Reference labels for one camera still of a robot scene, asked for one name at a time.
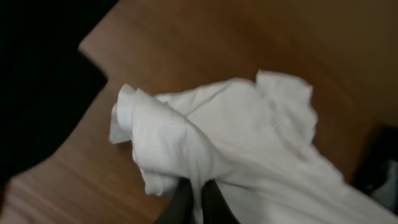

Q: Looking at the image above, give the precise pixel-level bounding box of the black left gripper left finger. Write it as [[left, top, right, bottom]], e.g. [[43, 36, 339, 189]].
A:
[[154, 178, 194, 224]]

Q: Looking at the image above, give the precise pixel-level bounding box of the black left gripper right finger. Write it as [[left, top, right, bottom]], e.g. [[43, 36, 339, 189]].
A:
[[201, 180, 239, 224]]

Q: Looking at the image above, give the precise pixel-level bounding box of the white t-shirt black print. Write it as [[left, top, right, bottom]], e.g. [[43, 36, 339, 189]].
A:
[[109, 71, 397, 223]]

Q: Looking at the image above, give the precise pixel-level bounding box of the black folded garment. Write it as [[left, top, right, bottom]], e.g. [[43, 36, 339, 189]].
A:
[[353, 126, 397, 195]]

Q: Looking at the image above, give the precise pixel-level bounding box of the black polo shirt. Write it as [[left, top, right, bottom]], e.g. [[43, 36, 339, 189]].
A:
[[1, 0, 116, 185]]

